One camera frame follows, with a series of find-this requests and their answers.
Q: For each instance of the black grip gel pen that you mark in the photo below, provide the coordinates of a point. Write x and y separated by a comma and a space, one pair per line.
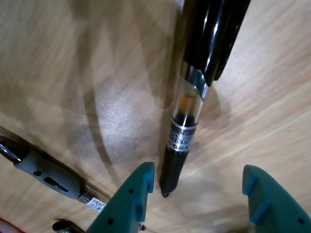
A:
173, 167

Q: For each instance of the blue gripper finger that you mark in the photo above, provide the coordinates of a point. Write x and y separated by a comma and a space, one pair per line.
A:
124, 208
279, 208

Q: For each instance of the clear pen grey grip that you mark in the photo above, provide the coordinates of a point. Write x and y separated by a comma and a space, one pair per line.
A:
48, 174

